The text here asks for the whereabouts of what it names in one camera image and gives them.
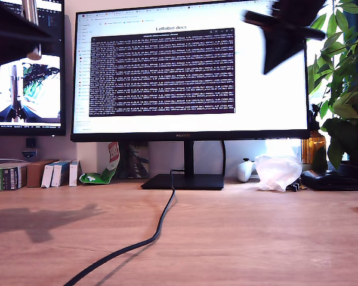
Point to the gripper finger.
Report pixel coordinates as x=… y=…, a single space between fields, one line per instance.
x=9 y=32
x=276 y=50

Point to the metallic silver laser pointer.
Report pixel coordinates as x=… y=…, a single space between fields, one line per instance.
x=30 y=12

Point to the large black Huawei monitor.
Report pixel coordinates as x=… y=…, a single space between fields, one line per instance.
x=256 y=98

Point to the green leafy houseplant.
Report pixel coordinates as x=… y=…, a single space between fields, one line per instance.
x=346 y=89

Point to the amber glass pump bottle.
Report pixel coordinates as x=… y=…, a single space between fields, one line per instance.
x=309 y=146

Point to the crumpled clear plastic bag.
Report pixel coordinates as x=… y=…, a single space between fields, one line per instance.
x=277 y=172

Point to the blue shield badge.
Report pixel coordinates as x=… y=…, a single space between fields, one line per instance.
x=29 y=154

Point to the black and yellow clip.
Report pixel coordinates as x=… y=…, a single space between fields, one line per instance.
x=296 y=186

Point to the black leather pouch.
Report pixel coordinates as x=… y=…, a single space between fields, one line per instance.
x=329 y=180

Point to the brown cardboard box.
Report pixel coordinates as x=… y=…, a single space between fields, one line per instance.
x=35 y=173

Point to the green barcode small box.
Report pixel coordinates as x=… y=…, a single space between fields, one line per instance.
x=12 y=178

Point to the dark plant pot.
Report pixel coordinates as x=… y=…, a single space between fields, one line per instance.
x=356 y=172

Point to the white and blue box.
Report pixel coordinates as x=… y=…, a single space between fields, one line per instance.
x=58 y=174
x=47 y=176
x=73 y=173

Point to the green snack bag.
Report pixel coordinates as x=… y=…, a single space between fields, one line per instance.
x=97 y=177

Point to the grey patterned box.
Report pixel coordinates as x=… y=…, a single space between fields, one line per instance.
x=137 y=161

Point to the black monitor with camera feed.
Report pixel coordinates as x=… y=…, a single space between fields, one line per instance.
x=32 y=89

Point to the black wall adapter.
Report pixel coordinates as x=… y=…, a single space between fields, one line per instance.
x=30 y=143

